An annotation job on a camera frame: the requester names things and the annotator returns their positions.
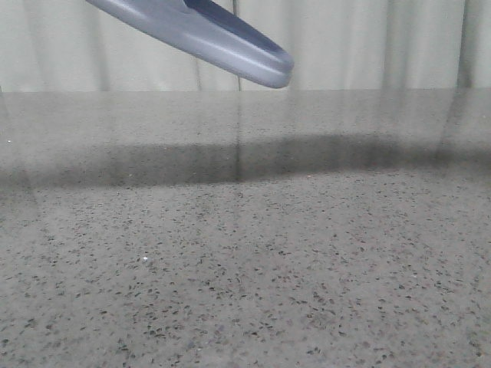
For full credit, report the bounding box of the light blue slipper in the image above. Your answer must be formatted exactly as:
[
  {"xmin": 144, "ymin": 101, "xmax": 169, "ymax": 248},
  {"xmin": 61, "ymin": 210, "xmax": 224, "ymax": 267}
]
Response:
[{"xmin": 90, "ymin": 0, "xmax": 295, "ymax": 89}]

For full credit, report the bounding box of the beige background curtain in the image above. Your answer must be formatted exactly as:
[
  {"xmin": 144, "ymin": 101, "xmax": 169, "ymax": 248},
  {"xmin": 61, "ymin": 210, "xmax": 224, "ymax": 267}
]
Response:
[{"xmin": 1, "ymin": 1, "xmax": 490, "ymax": 92}]

